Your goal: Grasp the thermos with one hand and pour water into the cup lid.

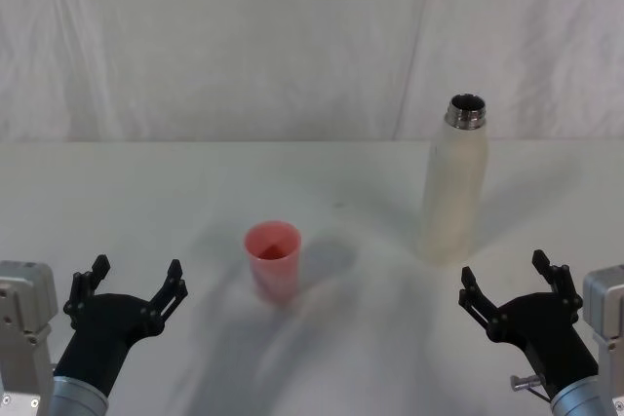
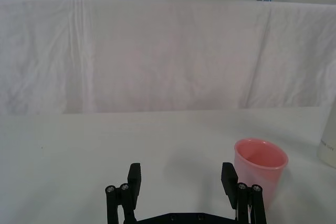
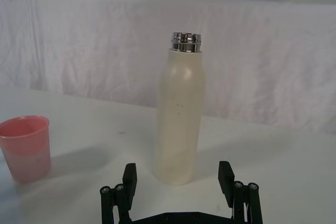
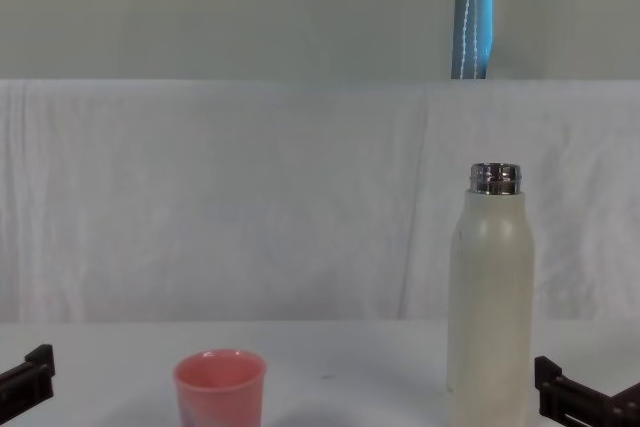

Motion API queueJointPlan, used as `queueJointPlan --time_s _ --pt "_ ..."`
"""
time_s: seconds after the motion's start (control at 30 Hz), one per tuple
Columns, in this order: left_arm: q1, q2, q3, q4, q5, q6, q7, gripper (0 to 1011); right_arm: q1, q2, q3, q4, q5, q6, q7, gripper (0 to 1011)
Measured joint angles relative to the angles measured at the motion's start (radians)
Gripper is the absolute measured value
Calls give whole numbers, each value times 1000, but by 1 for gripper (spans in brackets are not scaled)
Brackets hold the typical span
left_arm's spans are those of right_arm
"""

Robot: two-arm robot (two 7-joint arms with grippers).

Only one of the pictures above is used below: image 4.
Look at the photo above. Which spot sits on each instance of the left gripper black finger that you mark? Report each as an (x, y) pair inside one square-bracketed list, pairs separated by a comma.
[(35, 374)]

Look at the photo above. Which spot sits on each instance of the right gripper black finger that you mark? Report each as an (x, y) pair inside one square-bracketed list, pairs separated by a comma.
[(560, 394)]

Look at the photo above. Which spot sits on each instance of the cream vacuum bottle steel neck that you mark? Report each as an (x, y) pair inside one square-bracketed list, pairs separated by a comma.
[(490, 307)]

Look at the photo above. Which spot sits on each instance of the pink cup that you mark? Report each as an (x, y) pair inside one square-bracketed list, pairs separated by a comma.
[(220, 397)]

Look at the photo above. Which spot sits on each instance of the white table cloth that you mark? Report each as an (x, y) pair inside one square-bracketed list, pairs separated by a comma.
[(350, 372)]

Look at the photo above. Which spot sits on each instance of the white wrinkled backdrop cloth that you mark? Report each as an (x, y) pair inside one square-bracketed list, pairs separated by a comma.
[(200, 197)]

